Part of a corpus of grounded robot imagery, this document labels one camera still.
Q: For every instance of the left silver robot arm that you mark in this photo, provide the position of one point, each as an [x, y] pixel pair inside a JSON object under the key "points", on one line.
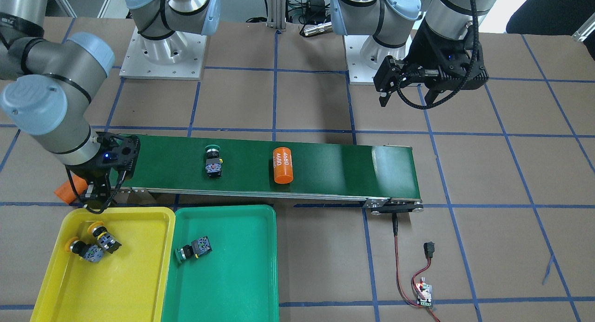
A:
{"points": [[389, 22]]}

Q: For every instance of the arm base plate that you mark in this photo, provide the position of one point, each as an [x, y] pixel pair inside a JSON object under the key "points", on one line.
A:
{"points": [[364, 56], [179, 57]]}

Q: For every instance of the green plastic tray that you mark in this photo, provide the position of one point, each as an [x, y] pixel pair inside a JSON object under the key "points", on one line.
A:
{"points": [[237, 281]]}

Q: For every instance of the green push button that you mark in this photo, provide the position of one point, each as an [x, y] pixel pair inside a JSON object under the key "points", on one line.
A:
{"points": [[196, 249], [213, 161]]}

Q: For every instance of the green conveyor belt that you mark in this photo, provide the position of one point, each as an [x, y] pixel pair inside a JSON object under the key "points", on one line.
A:
{"points": [[382, 178]]}

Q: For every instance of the yellow plastic tray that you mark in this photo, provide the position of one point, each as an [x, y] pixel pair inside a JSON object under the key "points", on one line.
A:
{"points": [[125, 286]]}

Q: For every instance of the orange cylinder with label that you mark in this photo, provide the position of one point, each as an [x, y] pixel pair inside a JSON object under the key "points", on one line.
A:
{"points": [[282, 166]]}

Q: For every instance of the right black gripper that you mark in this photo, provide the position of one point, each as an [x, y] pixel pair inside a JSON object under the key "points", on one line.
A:
{"points": [[91, 170]]}

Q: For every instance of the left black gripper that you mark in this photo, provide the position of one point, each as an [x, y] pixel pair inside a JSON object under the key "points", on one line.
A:
{"points": [[426, 49]]}

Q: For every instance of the small green circuit board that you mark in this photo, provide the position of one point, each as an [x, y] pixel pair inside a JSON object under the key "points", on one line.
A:
{"points": [[424, 294]]}

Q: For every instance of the orange cylinder plain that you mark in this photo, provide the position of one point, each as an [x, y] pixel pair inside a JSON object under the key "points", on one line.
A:
{"points": [[65, 192]]}

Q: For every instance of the aluminium frame post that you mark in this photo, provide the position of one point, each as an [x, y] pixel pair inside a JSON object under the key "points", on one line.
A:
{"points": [[275, 14]]}

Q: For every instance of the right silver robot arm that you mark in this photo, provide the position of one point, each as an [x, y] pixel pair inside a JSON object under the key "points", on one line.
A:
{"points": [[52, 84]]}

